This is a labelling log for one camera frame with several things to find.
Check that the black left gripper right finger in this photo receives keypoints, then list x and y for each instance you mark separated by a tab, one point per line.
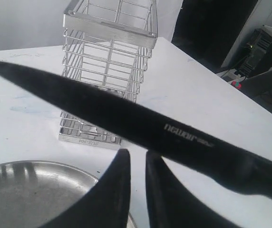
171	205

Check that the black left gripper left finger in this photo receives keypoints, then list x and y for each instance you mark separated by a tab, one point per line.
106	205

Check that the black kitchen knife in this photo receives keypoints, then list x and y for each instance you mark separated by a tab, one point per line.
234	168

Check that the chrome wire utensil holder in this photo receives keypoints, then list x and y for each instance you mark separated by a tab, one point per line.
109	42

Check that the round stainless steel plate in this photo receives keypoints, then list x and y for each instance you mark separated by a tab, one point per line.
34	192

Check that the black background equipment rack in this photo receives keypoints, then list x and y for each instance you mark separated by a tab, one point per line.
230	38

